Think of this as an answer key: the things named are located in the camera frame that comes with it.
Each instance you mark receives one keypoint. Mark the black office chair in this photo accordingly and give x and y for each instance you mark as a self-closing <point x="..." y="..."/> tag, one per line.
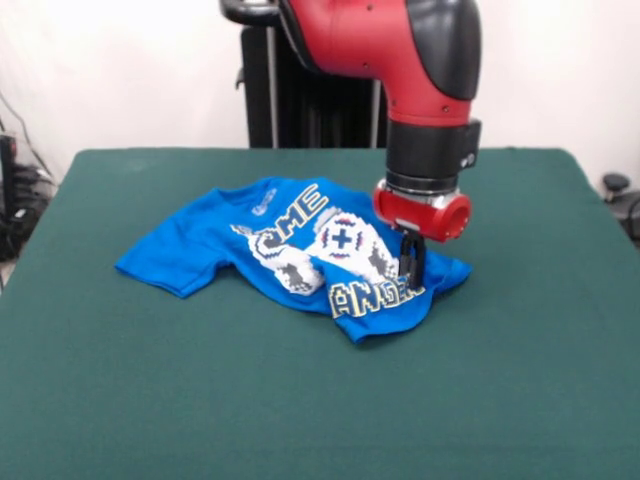
<point x="625" y="200"/>

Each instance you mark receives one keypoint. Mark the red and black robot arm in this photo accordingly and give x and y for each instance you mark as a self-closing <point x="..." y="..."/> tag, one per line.
<point x="415" y="75"/>

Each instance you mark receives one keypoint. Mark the blue game controller print t-shirt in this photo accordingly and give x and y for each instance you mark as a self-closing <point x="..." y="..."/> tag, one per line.
<point x="175" y="250"/>

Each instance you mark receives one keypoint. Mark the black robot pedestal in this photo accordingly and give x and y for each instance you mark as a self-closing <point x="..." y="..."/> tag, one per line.
<point x="300" y="100"/>

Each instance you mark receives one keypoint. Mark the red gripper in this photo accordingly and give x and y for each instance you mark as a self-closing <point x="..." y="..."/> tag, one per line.
<point x="420" y="212"/>

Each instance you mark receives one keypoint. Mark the black computer box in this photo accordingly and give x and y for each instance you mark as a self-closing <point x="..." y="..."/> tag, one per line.
<point x="6" y="170"/>

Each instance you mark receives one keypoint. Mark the dark green table cloth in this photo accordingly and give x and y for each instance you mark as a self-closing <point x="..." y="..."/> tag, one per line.
<point x="400" y="415"/>

